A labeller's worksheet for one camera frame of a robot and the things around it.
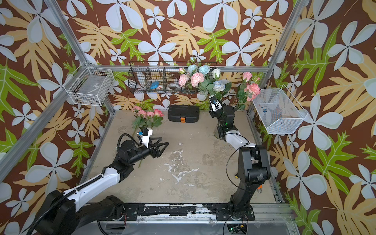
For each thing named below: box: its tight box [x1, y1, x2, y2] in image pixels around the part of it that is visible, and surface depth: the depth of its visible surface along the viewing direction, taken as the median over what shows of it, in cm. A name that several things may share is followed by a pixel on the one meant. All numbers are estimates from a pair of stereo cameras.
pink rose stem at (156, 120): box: [146, 108, 165, 129], surface depth 116 cm
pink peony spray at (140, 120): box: [131, 105, 148, 139], surface depth 113 cm
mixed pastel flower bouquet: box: [177, 57, 232, 100], surface depth 80 cm
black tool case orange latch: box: [167, 104, 200, 123], surface depth 114 cm
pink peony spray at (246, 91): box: [233, 71, 261, 111], surface depth 81 cm
